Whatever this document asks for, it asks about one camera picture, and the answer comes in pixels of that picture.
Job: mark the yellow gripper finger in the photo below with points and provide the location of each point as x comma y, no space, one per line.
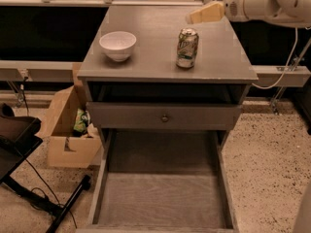
211,12

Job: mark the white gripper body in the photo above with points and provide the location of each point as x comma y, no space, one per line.
233,4

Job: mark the green 7up soda can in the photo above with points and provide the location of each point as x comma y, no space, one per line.
187,48

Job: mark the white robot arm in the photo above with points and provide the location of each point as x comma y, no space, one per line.
295,14

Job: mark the grey wooden drawer cabinet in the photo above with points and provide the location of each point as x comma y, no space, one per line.
221,75

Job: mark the closed top drawer with knob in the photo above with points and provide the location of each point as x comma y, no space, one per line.
163,116

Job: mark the open middle drawer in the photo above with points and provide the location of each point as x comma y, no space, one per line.
161,182

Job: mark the white ceramic bowl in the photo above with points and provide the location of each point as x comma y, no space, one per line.
118,45

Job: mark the green snack bag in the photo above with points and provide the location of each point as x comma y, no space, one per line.
81,123

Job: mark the cardboard box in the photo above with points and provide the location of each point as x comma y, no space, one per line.
65,149

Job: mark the black stand with base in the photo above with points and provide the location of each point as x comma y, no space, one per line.
18,139

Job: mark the metal railing frame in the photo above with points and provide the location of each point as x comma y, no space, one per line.
40,42

